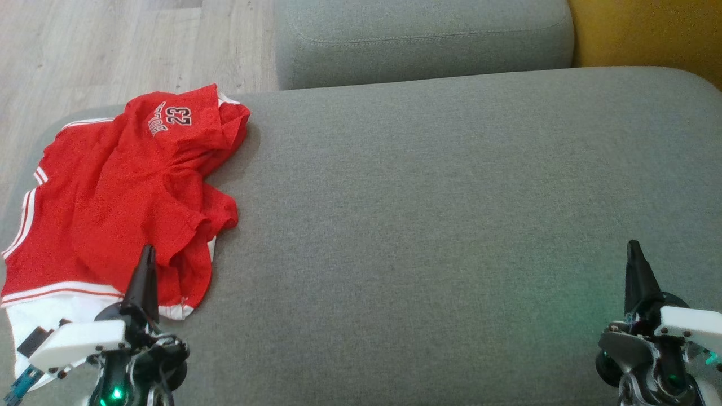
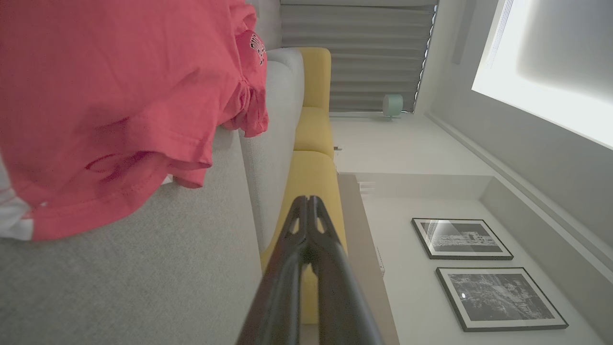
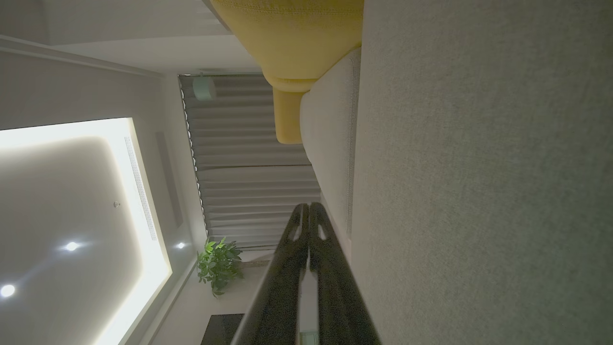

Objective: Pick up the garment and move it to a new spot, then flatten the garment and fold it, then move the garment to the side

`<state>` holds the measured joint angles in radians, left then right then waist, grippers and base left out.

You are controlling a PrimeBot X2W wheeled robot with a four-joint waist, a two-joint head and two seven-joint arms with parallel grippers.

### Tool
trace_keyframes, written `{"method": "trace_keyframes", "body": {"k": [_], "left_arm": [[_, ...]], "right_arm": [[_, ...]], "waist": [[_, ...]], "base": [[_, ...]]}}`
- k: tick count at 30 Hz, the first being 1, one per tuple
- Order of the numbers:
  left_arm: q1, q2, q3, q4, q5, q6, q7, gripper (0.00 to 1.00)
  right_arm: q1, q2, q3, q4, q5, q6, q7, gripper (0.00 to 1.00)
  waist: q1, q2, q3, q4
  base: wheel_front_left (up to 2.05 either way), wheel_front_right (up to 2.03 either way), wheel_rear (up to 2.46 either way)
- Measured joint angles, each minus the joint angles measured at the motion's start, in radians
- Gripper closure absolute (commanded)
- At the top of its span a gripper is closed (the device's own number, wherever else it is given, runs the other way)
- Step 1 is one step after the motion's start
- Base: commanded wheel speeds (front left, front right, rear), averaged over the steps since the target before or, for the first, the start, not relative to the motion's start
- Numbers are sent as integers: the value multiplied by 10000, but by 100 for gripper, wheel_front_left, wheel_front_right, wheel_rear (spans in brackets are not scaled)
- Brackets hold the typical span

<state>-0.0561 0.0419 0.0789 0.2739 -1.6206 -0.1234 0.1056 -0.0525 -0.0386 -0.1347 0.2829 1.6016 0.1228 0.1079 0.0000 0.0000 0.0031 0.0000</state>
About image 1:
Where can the yellow sofa back cushion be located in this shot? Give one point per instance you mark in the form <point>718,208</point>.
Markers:
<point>648,34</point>

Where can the grey sofa seat cushion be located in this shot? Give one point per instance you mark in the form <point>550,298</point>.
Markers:
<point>423,39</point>

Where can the red garment with white stripes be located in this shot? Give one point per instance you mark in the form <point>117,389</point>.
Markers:
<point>51,225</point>

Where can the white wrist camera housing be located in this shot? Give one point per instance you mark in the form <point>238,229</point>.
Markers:
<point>76,341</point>
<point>694,324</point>

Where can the red garment with number print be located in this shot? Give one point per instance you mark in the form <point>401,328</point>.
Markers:
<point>146,186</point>

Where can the grey and yellow sofa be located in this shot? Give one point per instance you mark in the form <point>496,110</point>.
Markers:
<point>423,225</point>

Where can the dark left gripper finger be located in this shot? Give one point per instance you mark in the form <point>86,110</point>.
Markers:
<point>144,287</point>

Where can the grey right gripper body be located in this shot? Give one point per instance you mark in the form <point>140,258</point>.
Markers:
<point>632,349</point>

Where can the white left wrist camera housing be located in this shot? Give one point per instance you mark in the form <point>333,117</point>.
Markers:
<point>76,341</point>

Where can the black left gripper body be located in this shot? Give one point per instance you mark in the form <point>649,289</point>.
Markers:
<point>141,361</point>

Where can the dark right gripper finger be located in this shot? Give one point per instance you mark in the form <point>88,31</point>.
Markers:
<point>640,282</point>

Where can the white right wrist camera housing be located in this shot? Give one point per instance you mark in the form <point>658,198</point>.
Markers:
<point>694,324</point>

